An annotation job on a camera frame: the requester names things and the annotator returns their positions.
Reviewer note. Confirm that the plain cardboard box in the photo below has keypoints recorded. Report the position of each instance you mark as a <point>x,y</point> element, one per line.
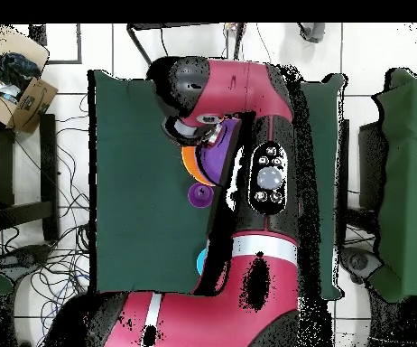
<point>17,43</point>

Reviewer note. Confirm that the printed cardboard box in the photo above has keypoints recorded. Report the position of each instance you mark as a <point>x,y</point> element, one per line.
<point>31,105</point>

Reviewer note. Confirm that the person's right foot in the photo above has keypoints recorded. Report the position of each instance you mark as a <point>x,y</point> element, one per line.
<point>315,32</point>

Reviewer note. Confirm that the purple cup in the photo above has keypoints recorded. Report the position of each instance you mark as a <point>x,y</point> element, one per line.
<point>199,197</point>

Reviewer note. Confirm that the purple bowl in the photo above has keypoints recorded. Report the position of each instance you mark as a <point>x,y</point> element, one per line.
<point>215,159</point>

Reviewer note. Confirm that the black metal frame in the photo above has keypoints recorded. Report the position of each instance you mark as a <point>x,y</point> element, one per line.
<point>147,26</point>

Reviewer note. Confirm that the black wooden bench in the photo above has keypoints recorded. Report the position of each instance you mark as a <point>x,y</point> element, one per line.
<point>48,162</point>

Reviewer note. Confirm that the dark green table cloth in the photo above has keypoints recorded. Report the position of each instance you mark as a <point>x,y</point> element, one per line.
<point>140,180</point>

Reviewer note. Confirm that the black pedestal leg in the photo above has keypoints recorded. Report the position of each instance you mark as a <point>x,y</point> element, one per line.
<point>24,258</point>
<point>360,262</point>

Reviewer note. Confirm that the small light blue bowl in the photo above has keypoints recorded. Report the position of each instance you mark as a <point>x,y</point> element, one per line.
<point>201,261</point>

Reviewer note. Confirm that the dark blue bag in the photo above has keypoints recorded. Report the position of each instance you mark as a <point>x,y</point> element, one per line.
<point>17,68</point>

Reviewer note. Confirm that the yellow bowl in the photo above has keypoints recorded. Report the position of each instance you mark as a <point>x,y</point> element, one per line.
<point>188,162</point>

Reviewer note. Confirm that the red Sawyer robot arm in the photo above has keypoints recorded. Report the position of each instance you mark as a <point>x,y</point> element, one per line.
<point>244,90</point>

